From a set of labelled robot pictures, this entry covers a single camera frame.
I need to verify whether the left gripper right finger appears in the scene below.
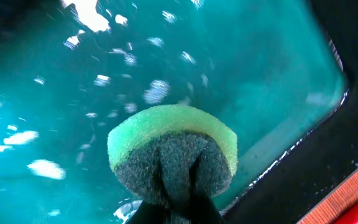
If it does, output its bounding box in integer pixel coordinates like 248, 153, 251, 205
181, 159, 227, 224

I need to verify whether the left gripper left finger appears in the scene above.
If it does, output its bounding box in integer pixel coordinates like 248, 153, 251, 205
125, 154, 170, 224

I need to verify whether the green scrubbing sponge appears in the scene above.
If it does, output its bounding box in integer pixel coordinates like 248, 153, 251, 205
107, 105, 238, 208

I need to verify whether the black tray with water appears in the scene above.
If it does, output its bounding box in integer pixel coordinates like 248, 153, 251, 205
0, 1, 358, 223

